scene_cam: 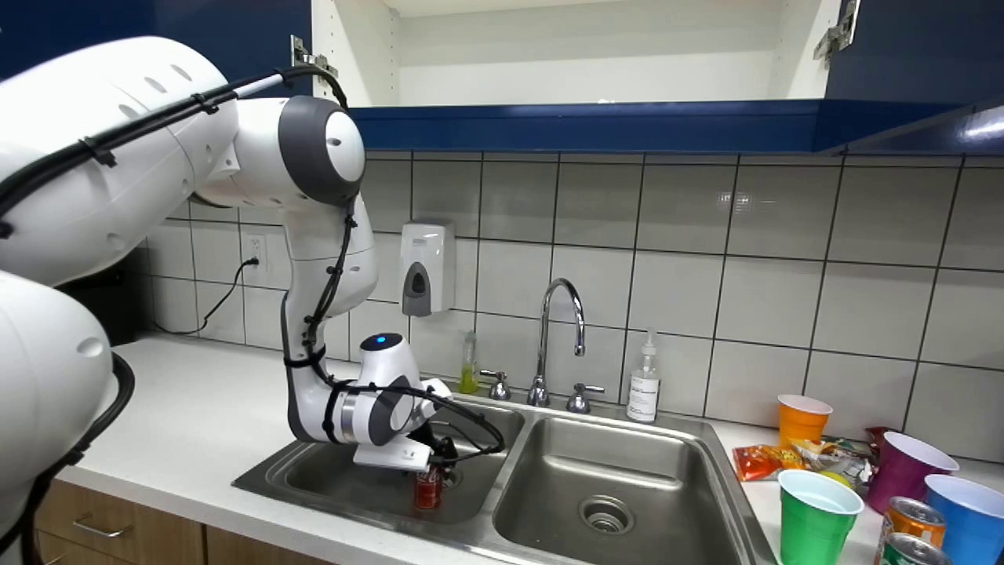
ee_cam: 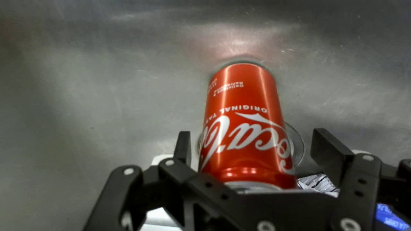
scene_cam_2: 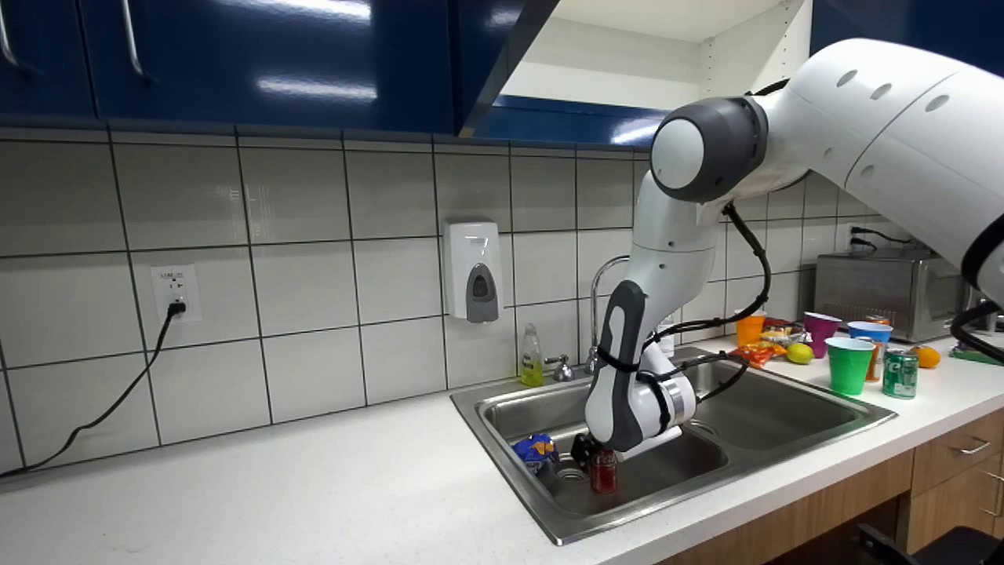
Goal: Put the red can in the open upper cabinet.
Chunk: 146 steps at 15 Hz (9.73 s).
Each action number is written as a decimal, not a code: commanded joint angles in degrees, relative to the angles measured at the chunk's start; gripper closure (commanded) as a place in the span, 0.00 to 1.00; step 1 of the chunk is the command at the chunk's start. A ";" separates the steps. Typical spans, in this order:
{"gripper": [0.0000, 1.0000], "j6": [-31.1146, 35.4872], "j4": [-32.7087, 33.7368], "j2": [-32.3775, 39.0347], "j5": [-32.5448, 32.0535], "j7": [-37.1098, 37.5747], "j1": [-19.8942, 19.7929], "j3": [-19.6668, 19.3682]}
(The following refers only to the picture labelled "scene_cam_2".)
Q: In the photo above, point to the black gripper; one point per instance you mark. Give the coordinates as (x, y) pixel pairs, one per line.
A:
(587, 449)

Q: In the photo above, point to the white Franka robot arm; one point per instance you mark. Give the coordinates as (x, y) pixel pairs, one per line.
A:
(881, 114)

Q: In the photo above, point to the green soda can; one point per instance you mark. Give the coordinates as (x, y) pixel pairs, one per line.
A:
(898, 372)

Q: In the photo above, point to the open white cabinet interior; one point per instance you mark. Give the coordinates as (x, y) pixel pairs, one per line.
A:
(648, 51)

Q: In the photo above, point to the blue cabinet door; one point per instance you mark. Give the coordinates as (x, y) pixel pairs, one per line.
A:
(492, 51)

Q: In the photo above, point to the sink drain strainer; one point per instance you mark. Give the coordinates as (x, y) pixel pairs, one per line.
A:
(569, 472)

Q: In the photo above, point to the blue snack bag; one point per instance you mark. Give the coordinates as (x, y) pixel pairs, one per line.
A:
(536, 449)

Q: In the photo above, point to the green dish soap bottle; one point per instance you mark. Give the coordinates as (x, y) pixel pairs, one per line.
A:
(532, 364)

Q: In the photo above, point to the stainless steel double sink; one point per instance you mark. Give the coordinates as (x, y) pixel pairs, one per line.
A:
(756, 418)

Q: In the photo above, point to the chrome gooseneck faucet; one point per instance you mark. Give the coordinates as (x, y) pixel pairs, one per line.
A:
(598, 302)

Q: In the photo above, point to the orange chip bag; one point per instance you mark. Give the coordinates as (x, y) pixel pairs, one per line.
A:
(756, 351)

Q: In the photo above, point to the orange plastic cup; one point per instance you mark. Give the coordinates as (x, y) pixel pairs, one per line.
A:
(752, 331)

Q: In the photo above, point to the purple plastic cup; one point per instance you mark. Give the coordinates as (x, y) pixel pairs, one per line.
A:
(820, 333)

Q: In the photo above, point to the green plastic cup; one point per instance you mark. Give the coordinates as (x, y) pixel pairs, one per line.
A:
(848, 368)

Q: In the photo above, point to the blue plastic cup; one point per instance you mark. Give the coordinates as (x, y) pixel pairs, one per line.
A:
(872, 331)

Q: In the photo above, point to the silver microwave oven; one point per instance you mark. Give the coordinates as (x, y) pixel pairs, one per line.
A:
(881, 292)

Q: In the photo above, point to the orange fruit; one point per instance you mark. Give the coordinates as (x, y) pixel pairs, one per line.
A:
(930, 355)

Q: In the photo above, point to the wooden drawer fronts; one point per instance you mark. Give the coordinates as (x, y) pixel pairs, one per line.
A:
(958, 472)

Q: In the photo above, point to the white wall soap dispenser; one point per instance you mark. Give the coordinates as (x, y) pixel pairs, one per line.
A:
(472, 272)

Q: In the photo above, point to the white wall outlet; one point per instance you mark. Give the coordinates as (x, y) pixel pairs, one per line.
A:
(174, 290)

